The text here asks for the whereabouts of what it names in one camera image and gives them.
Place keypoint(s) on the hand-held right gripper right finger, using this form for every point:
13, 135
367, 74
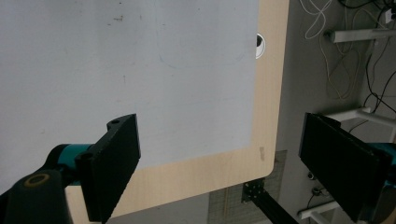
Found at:
336, 158

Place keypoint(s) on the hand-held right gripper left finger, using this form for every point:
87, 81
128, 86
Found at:
112, 161

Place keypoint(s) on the small round metal foot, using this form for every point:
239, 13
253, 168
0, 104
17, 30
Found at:
317, 191

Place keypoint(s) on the white metal stand bar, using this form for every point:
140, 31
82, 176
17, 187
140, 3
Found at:
317, 211
358, 35
355, 114

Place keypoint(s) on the white table mat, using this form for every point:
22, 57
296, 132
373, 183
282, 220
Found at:
124, 62

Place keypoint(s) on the black aluminium frame bar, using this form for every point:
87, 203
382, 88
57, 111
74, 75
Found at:
264, 199

